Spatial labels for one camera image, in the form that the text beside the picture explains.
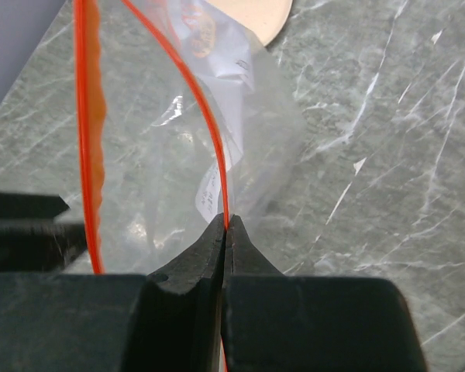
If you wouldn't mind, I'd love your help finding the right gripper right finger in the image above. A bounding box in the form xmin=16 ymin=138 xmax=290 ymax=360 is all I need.
xmin=222 ymin=216 xmax=427 ymax=371

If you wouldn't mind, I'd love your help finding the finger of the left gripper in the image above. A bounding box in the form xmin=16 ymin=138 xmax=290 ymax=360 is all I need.
xmin=0 ymin=191 xmax=88 ymax=273

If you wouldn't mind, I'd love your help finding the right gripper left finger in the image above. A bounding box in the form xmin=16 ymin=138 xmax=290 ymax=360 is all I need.
xmin=0 ymin=215 xmax=225 ymax=371

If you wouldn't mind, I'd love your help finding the clear orange zip top bag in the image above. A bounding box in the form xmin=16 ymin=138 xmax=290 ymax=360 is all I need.
xmin=73 ymin=1 xmax=305 ymax=274

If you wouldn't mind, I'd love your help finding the pink and cream plate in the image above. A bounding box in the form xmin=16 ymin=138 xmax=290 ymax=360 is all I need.
xmin=209 ymin=0 xmax=294 ymax=47

